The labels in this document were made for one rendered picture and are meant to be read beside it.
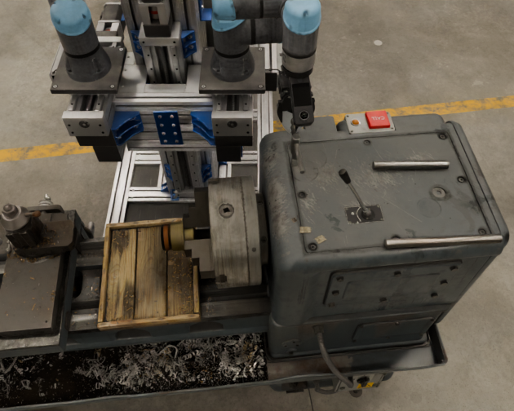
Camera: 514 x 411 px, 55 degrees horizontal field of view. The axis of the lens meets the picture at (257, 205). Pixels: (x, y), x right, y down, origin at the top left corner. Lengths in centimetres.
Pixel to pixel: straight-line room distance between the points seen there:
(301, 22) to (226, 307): 88
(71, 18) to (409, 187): 111
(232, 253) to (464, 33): 319
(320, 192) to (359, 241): 17
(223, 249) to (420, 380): 145
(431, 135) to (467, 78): 229
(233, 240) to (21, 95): 265
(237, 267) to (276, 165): 30
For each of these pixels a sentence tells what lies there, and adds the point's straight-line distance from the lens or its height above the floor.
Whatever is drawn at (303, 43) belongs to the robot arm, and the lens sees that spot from 108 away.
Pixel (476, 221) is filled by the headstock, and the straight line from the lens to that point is 134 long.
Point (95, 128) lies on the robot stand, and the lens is 176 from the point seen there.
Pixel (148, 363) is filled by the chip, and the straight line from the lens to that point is 182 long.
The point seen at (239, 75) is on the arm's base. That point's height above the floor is 119.
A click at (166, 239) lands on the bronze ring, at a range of 139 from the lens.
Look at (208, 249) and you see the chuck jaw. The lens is 136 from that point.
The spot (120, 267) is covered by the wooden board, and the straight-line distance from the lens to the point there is 164.
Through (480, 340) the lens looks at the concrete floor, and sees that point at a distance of 264.
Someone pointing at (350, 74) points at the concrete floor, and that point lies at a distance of 356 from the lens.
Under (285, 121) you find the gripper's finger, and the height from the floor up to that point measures 139.
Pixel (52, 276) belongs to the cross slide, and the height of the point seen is 97.
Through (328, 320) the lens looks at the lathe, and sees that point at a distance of 154.
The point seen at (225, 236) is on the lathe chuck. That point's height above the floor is 121.
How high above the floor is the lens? 229
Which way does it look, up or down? 56 degrees down
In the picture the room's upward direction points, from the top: straight up
